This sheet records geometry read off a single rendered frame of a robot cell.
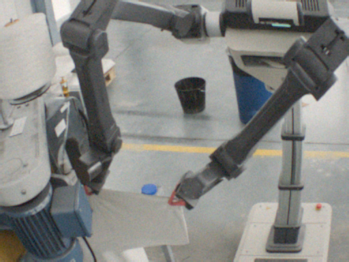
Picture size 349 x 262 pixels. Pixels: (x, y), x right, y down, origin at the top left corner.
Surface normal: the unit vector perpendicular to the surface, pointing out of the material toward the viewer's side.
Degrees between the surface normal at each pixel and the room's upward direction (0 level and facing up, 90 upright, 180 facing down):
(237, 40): 40
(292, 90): 88
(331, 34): 66
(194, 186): 74
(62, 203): 1
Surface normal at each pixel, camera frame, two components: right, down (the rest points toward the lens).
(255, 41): -0.33, -0.30
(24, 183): 0.62, 0.33
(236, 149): -0.71, 0.43
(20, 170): -0.16, -0.85
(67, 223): 0.09, 0.50
